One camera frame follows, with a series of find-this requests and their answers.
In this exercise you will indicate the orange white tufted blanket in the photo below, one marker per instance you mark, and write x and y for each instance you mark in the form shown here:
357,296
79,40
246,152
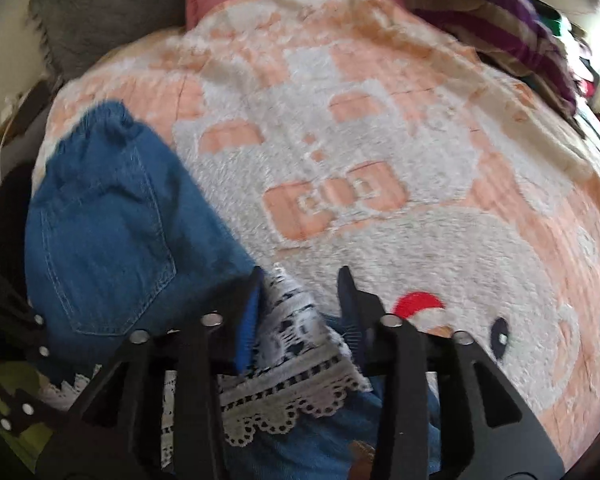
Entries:
380,135

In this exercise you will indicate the blue denim pants lace trim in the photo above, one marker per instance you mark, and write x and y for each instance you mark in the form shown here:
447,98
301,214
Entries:
105,235

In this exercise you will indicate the yellow-green sheet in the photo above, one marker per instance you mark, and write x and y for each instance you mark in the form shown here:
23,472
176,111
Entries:
2,379

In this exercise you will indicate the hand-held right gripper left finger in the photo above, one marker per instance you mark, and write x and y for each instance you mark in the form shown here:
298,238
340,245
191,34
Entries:
245,332

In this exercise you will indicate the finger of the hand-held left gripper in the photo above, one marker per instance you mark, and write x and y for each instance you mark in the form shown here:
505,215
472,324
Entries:
22,320
25,412

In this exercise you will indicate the purple striped cloth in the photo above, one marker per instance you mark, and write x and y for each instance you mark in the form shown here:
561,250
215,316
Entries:
490,20

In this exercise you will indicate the grey quilted headboard cushion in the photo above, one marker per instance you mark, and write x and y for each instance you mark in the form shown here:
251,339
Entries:
110,15

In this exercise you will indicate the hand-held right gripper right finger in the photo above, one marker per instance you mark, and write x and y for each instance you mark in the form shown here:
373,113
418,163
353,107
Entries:
352,312

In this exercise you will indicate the pile of clothes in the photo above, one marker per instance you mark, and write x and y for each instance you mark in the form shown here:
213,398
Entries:
592,75

